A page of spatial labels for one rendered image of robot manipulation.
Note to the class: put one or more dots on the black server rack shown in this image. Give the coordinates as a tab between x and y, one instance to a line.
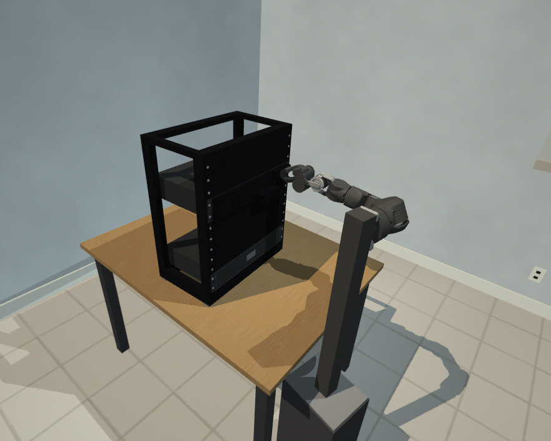
238	195

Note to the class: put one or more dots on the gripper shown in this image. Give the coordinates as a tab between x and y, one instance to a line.
302	176

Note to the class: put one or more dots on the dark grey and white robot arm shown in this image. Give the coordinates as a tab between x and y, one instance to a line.
391	212

